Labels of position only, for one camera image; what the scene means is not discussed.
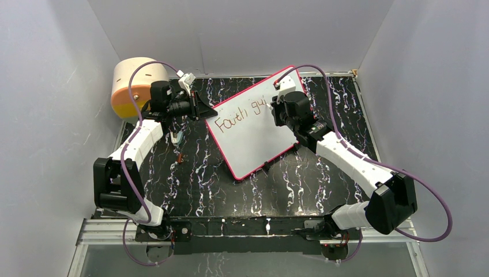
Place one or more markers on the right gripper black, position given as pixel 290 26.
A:
pixel 275 111

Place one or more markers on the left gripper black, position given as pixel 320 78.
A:
pixel 199 109

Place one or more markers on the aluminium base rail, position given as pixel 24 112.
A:
pixel 115 231

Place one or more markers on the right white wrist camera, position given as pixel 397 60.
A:
pixel 283 87

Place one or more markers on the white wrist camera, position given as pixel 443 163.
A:
pixel 283 87
pixel 185 81

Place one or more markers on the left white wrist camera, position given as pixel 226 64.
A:
pixel 185 81

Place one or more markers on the beige orange cylindrical container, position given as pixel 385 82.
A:
pixel 125 92

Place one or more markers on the light blue whiteboard eraser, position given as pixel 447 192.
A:
pixel 176 137

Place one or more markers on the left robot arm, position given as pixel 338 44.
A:
pixel 117 181

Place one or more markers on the pink framed whiteboard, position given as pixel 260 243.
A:
pixel 244 129

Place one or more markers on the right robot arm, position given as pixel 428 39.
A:
pixel 392 196

